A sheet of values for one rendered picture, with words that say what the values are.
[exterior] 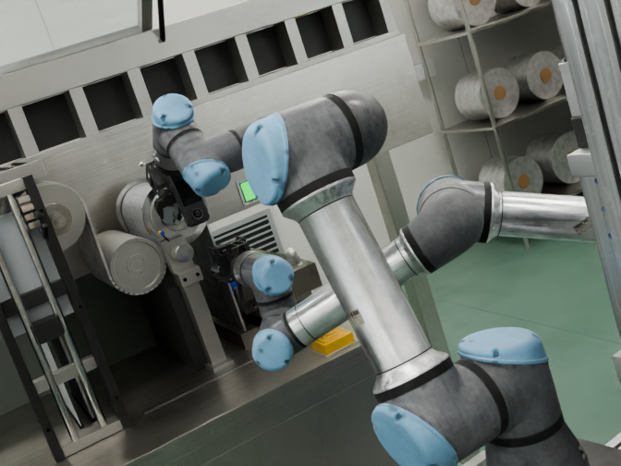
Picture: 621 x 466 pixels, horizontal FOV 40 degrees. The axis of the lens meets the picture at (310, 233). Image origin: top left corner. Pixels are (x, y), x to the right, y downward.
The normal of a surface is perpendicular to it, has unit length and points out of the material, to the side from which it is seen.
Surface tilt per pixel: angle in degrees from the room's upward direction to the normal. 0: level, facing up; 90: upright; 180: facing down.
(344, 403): 90
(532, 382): 88
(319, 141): 72
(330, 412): 90
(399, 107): 90
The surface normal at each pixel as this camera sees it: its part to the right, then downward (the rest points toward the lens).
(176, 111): 0.14, -0.54
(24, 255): 0.43, 0.07
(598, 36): -0.78, 0.37
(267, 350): -0.09, 0.26
